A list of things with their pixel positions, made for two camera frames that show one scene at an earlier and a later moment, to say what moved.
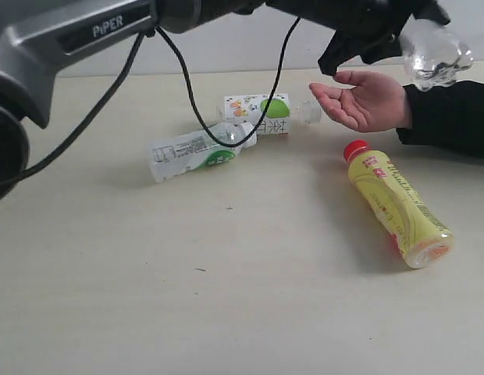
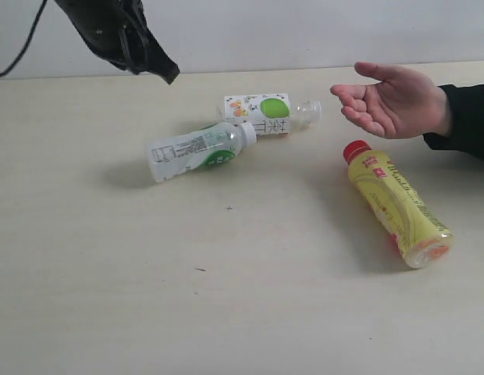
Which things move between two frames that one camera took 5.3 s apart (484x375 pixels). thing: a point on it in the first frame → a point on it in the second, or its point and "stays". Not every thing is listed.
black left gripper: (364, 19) → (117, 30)
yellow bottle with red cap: (418, 239) stays
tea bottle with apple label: (281, 114) stays
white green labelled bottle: (198, 150) stays
